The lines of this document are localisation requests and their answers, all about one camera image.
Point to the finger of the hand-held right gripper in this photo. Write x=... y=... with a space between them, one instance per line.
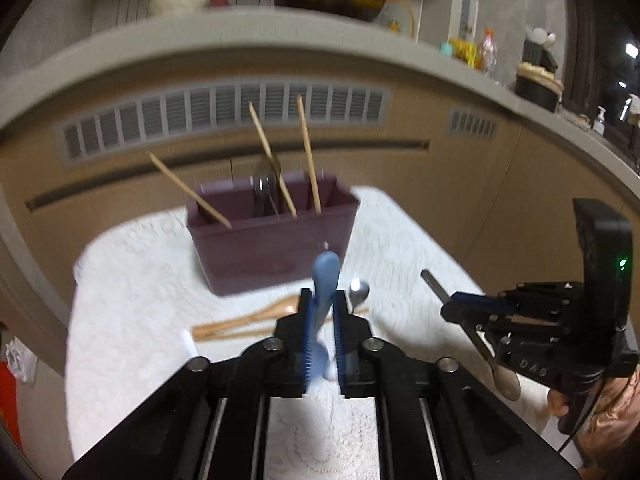
x=485 y=301
x=470 y=316

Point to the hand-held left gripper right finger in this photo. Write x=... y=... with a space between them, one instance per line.
x=342 y=350

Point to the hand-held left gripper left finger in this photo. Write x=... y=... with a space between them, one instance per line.
x=306 y=350

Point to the small white round-headed spoon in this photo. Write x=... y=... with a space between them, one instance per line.
x=331 y=370

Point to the wooden spoon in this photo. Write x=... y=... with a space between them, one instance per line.
x=282 y=307

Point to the silver metal spoon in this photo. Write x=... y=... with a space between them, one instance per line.
x=359 y=291

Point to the blue plastic spoon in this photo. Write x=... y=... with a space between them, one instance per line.
x=325 y=280

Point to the dark metal spoon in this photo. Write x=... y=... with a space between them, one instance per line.
x=507 y=385

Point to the purple plastic utensil holder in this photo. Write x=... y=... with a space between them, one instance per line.
x=270 y=255

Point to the person's right forearm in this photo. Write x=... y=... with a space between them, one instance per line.
x=615 y=420

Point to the person's right hand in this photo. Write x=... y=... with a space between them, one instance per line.
x=556 y=402

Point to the wooden kitchen cabinet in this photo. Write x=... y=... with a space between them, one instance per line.
x=500 y=185

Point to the white pump bottle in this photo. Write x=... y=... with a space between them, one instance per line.
x=598 y=122

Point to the white lace tablecloth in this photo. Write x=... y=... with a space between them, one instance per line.
x=150 y=285

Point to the small grey vent grille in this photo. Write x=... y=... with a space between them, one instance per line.
x=472 y=124

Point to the black pot cream lid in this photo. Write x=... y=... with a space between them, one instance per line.
x=537 y=92

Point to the black utensil rack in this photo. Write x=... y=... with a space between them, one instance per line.
x=537 y=50

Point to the plastic bottle orange cap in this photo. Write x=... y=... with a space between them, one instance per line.
x=487 y=52

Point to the yellow packet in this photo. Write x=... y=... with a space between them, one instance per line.
x=464 y=51

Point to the teal cup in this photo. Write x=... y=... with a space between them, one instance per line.
x=446 y=49

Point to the large grey vent grille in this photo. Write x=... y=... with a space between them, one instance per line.
x=200 y=115

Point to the white sneaker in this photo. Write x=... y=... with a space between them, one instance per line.
x=20 y=360

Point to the red floor mat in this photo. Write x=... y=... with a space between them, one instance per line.
x=9 y=400

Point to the stone kitchen countertop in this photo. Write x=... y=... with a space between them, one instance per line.
x=250 y=45

